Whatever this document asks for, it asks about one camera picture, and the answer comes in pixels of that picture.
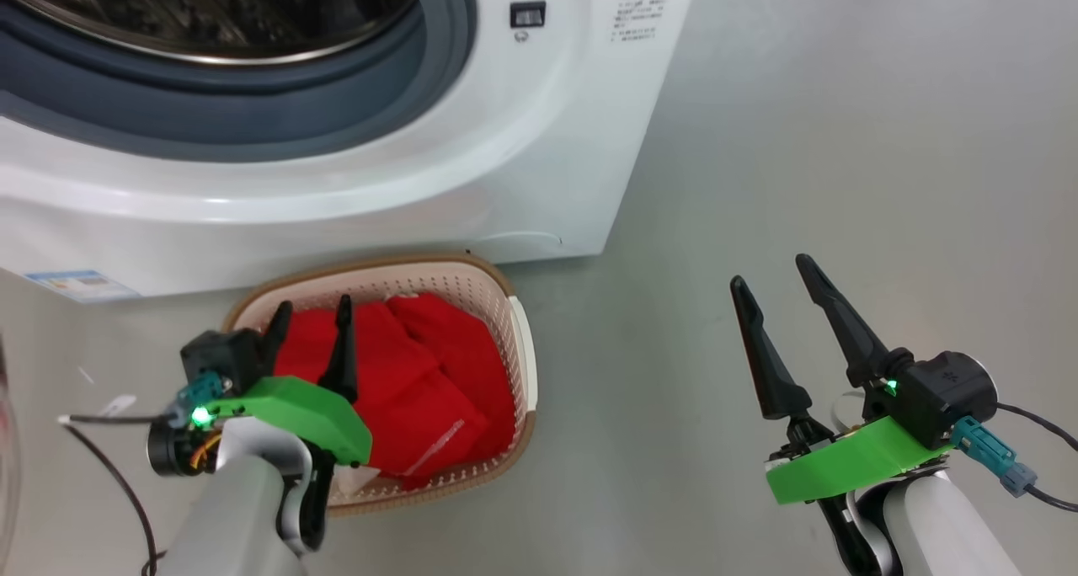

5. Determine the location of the cream perforated basket brown rim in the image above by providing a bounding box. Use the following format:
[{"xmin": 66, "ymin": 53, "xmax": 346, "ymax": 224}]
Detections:
[{"xmin": 221, "ymin": 253, "xmax": 538, "ymax": 518}]

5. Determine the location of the round drain filter cover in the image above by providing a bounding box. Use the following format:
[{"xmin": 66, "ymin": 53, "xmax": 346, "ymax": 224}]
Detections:
[{"xmin": 472, "ymin": 231, "xmax": 563, "ymax": 253}]

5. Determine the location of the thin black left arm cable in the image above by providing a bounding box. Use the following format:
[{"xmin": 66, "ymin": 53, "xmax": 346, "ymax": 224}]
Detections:
[{"xmin": 57, "ymin": 395, "xmax": 182, "ymax": 576}]

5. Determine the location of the white front-load washing machine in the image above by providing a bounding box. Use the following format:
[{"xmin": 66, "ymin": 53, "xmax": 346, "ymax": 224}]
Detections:
[{"xmin": 0, "ymin": 0, "xmax": 702, "ymax": 303}]

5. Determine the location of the stainless steel washing machine drum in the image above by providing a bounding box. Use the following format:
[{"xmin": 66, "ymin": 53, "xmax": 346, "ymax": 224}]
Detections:
[{"xmin": 0, "ymin": 0, "xmax": 419, "ymax": 65}]

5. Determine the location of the blue energy label sticker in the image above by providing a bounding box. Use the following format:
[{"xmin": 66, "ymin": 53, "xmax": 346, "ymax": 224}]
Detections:
[{"xmin": 24, "ymin": 269, "xmax": 140, "ymax": 304}]

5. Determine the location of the red garment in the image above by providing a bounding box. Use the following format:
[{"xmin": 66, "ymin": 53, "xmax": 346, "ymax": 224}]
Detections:
[{"xmin": 271, "ymin": 293, "xmax": 517, "ymax": 490}]

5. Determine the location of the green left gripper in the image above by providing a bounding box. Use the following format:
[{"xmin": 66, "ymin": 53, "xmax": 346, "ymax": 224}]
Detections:
[{"xmin": 205, "ymin": 294, "xmax": 373, "ymax": 466}]

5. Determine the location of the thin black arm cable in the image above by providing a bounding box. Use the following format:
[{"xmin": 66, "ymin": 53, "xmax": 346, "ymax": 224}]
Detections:
[
  {"xmin": 994, "ymin": 402, "xmax": 1078, "ymax": 514},
  {"xmin": 57, "ymin": 395, "xmax": 182, "ymax": 576}
]

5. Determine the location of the teal cable connector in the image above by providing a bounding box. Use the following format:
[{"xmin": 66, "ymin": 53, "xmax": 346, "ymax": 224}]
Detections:
[
  {"xmin": 173, "ymin": 371, "xmax": 232, "ymax": 417},
  {"xmin": 952, "ymin": 416, "xmax": 1038, "ymax": 497}
]

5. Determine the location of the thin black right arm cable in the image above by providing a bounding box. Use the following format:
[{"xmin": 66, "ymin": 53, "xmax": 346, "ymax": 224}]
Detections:
[{"xmin": 994, "ymin": 402, "xmax": 1078, "ymax": 514}]

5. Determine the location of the teal right cable connector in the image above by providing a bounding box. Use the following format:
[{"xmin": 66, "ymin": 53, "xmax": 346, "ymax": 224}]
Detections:
[{"xmin": 952, "ymin": 416, "xmax": 1038, "ymax": 497}]

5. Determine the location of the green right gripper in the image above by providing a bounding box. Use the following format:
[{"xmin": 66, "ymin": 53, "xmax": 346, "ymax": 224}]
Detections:
[{"xmin": 729, "ymin": 253, "xmax": 953, "ymax": 505}]

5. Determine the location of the teal left cable connector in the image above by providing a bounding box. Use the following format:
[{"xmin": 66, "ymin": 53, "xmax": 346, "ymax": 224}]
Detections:
[{"xmin": 173, "ymin": 371, "xmax": 232, "ymax": 417}]

